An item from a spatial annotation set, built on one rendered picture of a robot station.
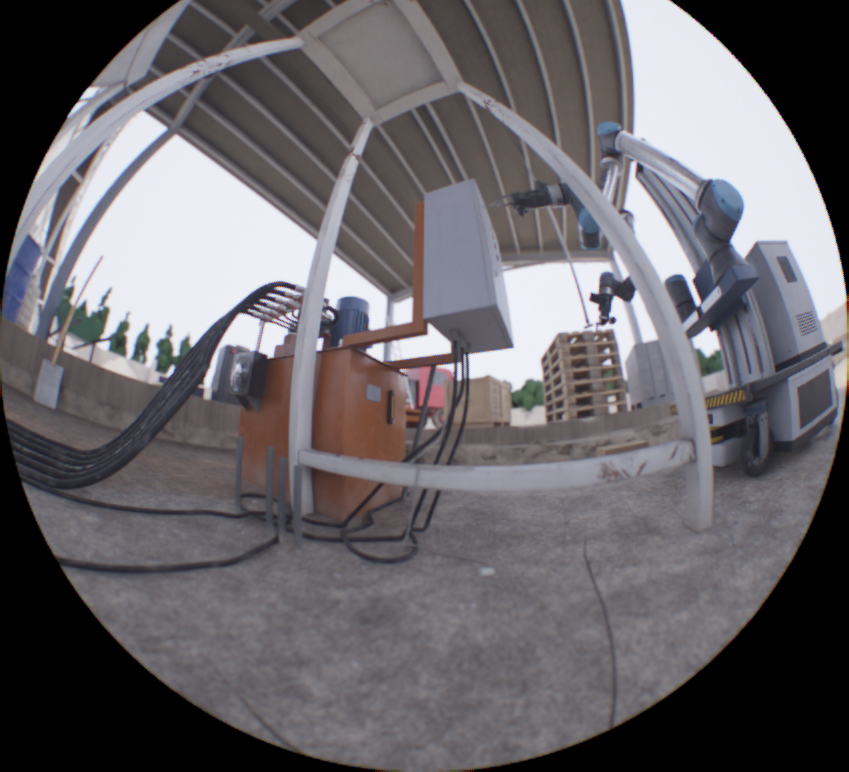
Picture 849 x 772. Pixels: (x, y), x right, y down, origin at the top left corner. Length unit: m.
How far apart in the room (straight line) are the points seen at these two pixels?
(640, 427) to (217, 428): 3.51
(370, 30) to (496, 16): 2.94
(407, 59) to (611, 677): 2.50
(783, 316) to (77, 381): 3.80
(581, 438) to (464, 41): 5.30
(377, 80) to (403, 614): 2.50
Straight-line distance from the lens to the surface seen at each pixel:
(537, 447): 2.11
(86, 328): 3.87
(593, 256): 7.73
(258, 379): 1.20
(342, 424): 0.85
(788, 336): 1.40
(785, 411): 1.17
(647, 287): 0.67
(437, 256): 0.84
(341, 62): 2.23
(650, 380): 3.78
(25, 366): 2.64
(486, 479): 0.56
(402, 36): 2.15
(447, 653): 0.43
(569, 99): 5.25
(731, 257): 1.17
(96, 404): 2.40
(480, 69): 4.92
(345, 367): 0.88
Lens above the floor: 0.33
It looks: 19 degrees up
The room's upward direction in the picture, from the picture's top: straight up
